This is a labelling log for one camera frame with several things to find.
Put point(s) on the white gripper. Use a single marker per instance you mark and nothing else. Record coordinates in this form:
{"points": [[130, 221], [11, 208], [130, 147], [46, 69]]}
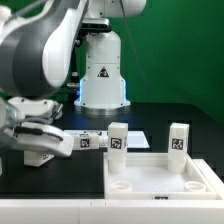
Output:
{"points": [[27, 125]]}

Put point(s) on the white square table top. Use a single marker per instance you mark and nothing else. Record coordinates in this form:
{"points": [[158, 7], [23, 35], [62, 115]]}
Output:
{"points": [[146, 177]]}

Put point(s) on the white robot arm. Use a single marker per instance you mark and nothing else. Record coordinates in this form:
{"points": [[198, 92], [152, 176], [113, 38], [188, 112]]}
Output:
{"points": [[35, 53]]}

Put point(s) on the white left fence piece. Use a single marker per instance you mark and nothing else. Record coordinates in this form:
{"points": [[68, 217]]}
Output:
{"points": [[1, 167]]}

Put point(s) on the white front fence bar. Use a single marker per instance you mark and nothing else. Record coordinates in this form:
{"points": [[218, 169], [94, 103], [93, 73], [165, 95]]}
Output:
{"points": [[14, 211]]}

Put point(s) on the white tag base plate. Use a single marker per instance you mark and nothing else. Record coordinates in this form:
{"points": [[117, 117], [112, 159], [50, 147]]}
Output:
{"points": [[135, 139]]}

